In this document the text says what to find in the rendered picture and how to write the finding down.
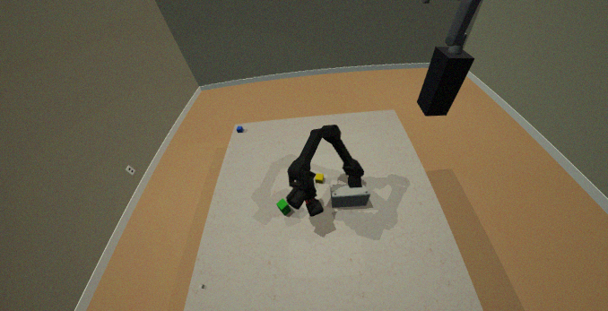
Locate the yellow block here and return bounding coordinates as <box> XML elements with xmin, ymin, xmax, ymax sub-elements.
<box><xmin>315</xmin><ymin>173</ymin><xmax>324</xmax><ymax>184</ymax></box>

